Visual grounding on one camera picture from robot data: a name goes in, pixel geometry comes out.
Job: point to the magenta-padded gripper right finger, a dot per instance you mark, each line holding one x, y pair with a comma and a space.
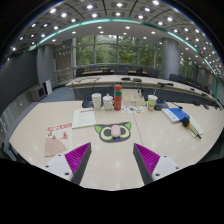
160, 166

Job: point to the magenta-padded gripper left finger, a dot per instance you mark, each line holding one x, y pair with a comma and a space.
63, 165

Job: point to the cat-face mouse pad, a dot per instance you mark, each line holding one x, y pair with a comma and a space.
103, 133

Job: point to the pink paper fan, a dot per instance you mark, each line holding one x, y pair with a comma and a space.
54, 146

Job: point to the red and white magazine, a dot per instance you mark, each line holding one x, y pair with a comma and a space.
61, 131

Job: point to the white printed paper sheet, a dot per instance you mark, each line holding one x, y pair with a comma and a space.
84, 117

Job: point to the blue and white book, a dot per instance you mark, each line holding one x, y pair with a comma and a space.
176, 115

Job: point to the dark grey conference phone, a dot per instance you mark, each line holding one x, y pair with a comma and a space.
161, 105

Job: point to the colourful sticker sheet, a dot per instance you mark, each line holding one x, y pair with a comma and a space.
132, 109

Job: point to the green-print paper cup with straw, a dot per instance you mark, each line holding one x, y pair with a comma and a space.
152, 102

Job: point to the dark gooseneck microphone base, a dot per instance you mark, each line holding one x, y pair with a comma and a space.
87, 104

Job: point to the stack of white paper cups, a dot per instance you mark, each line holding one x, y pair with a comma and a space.
96, 101

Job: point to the white lidded mug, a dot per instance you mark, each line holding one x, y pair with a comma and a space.
107, 102

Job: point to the grey box monitor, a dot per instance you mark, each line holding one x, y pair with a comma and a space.
37, 92

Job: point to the white floor appliance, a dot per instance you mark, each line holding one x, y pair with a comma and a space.
47, 86

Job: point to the red bottle with green band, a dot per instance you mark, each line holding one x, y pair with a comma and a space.
118, 97

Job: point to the black tabletop microphone console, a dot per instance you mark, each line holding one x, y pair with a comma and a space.
165, 84

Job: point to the group of dark office chairs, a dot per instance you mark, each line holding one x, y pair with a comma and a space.
152, 72

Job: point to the group of ceiling lights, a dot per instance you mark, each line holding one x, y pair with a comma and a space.
89, 6

